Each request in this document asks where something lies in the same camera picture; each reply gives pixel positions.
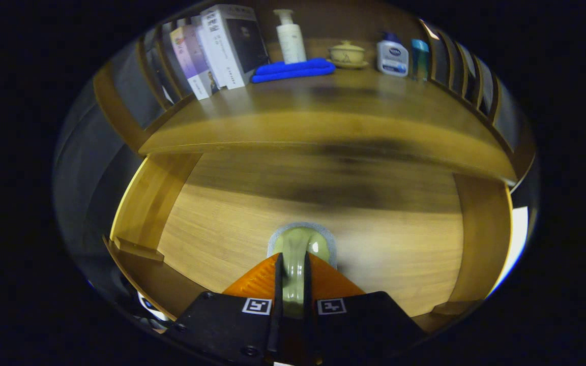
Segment white and black book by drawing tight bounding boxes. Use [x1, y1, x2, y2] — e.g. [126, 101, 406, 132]
[200, 4, 271, 90]

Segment thin white book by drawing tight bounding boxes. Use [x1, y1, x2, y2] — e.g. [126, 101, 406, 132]
[191, 15, 232, 91]

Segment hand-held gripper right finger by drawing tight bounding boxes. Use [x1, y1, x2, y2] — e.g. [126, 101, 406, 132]
[303, 252, 428, 366]

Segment wooden cabinet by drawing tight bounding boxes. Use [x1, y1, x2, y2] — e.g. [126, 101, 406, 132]
[92, 0, 538, 189]

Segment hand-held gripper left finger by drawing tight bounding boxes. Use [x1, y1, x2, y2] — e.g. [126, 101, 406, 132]
[173, 253, 283, 366]

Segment green ornament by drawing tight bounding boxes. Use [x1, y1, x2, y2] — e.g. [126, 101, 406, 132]
[267, 222, 337, 320]

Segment white pump bottle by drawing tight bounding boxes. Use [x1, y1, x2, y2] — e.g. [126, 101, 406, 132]
[273, 9, 307, 65]

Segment purple book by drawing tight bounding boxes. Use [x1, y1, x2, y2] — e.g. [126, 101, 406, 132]
[170, 24, 221, 101]

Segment blue folded cloth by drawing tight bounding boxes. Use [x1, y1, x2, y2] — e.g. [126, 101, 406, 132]
[250, 57, 336, 84]

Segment wooden drawer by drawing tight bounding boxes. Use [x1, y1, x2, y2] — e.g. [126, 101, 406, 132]
[102, 150, 515, 331]

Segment white blue-capped lotion bottle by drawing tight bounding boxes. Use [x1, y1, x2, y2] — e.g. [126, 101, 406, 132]
[376, 32, 409, 77]

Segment teal spray bottle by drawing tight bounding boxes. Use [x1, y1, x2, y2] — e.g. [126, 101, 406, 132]
[410, 39, 430, 82]

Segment beige lidded teacup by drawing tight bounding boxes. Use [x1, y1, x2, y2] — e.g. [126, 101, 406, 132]
[327, 40, 370, 70]

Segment wooden countertop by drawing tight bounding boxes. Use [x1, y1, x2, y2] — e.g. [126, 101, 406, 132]
[138, 66, 518, 185]

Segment black backdrop cloth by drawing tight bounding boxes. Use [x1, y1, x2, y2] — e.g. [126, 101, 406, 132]
[53, 51, 143, 300]

